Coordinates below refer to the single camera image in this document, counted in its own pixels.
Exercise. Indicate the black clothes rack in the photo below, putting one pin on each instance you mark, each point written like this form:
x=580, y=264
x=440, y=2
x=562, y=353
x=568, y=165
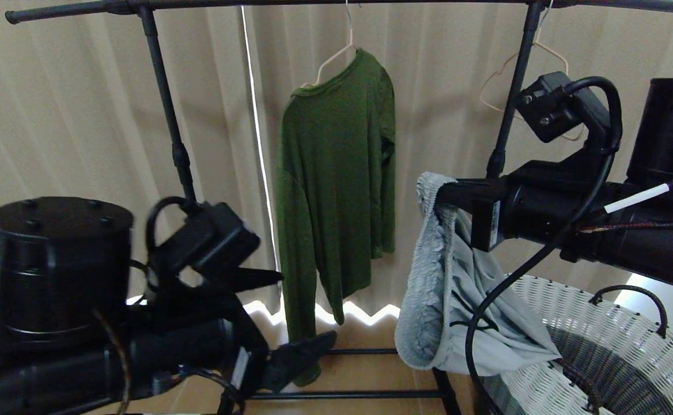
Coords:
x=166, y=104

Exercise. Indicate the beige curtain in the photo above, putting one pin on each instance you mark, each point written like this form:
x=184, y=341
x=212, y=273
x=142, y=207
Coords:
x=54, y=115

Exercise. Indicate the green long-sleeved shirt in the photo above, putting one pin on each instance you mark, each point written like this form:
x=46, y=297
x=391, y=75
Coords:
x=336, y=173

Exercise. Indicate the pink clothes hanger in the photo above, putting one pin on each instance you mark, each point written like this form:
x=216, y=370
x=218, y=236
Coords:
x=350, y=31
x=552, y=52

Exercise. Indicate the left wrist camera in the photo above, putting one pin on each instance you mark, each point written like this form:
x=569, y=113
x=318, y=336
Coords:
x=215, y=236

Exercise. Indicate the white laundry basket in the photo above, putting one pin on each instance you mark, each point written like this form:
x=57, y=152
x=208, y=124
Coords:
x=567, y=305

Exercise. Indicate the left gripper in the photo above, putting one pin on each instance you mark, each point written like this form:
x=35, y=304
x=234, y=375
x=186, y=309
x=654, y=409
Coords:
x=198, y=340

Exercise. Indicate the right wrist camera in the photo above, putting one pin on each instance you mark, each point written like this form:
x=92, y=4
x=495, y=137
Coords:
x=549, y=106

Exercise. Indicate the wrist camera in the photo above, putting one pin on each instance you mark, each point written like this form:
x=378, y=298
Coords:
x=549, y=106
x=215, y=236

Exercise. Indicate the pale blue garment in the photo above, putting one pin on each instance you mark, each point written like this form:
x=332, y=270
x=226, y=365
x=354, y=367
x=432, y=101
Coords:
x=428, y=288

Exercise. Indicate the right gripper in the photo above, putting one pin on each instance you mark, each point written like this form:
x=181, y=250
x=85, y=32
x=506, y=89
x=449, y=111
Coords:
x=538, y=202

